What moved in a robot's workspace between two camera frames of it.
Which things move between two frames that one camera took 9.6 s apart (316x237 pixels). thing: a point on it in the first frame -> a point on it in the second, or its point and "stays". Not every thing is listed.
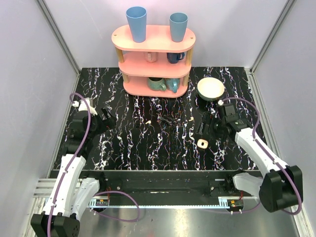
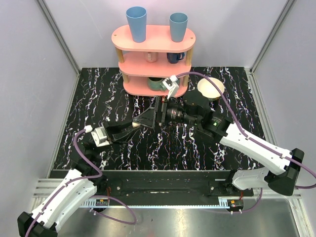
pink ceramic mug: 151,57 stays
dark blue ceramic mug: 173,58 stays
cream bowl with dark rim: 210,89 stays
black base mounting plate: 170,185 stays
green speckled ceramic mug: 156,83 stays
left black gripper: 106,117 -> 106,131
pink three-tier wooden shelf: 158,67 stays
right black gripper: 207,119 -> 147,117
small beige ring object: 199,143 -> 135,124
